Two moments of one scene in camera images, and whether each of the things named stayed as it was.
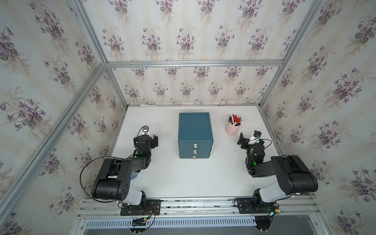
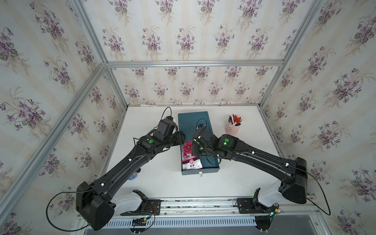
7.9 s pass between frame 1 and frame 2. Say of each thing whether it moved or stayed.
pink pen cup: stayed
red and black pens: stayed
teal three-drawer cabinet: moved
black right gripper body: moved
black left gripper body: moved
